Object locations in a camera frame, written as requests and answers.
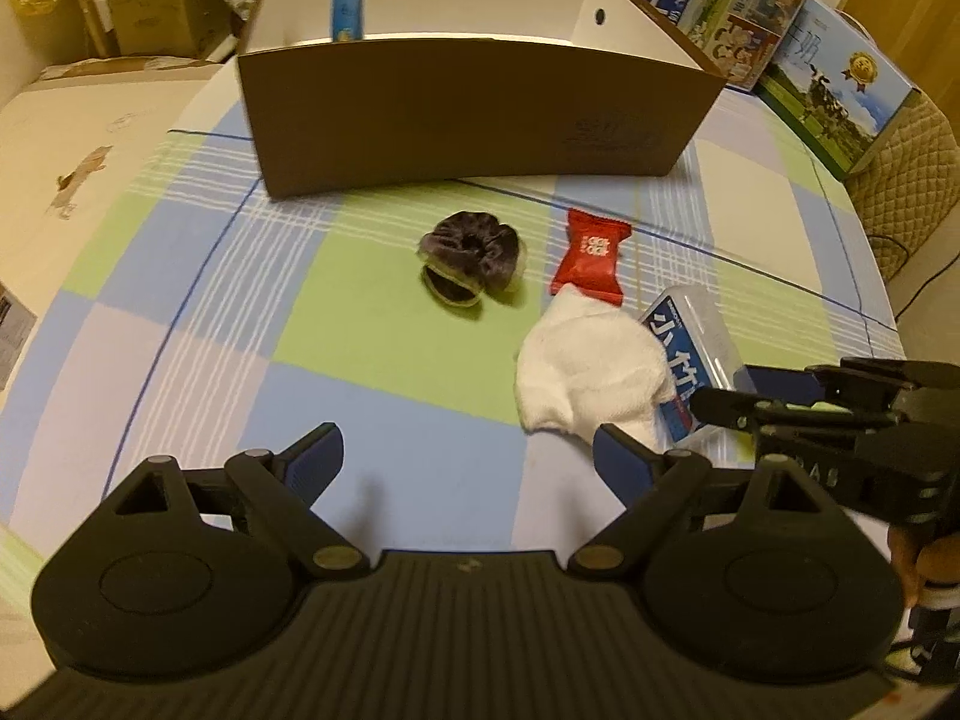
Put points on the brown cardboard storage box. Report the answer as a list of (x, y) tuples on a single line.
[(449, 89)]

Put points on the checkered bed sheet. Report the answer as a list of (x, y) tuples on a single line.
[(235, 321)]

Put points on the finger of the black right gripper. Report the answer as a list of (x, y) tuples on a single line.
[(748, 413), (788, 385)]

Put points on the cream bedding with dog print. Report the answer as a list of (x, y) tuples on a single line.
[(84, 160)]

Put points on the person's right hand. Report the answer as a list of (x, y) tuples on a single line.
[(916, 565)]

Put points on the white knitted towel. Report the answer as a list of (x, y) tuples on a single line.
[(587, 363)]

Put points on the quilted beige chair cushion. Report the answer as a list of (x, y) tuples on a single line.
[(909, 184)]

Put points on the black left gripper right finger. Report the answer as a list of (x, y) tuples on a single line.
[(654, 488)]

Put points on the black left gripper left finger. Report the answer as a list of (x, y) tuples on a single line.
[(278, 491)]

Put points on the blue clear plastic case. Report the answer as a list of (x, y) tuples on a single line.
[(700, 353)]

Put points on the red candy wrapper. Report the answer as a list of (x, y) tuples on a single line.
[(591, 261)]

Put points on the blue sachet packet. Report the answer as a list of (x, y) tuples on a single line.
[(347, 20)]

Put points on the dark velvet hair scrunchie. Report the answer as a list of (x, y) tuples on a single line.
[(469, 254)]

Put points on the light blue milk carton box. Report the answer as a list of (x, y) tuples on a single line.
[(831, 85)]

